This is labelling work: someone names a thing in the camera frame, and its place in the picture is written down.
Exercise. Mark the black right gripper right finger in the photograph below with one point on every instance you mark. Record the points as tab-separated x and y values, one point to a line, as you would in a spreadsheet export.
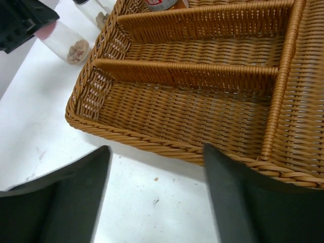
251	207

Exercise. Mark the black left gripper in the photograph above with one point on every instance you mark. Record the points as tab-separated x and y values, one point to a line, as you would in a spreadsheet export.
20	20

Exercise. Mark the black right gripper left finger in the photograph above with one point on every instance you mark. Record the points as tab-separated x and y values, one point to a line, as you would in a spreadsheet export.
60	206

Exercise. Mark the pink-lid clear spice jar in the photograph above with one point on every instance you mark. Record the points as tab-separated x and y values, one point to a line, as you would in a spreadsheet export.
64	42

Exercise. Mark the black-capped small spice bottle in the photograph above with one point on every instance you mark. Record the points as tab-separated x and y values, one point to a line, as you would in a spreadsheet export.
93	10

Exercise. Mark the grey-lid red-label jar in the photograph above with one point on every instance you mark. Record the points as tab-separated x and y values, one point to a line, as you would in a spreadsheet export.
162	5

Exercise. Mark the brown wicker divided basket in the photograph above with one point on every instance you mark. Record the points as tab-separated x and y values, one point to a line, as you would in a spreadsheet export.
244	76

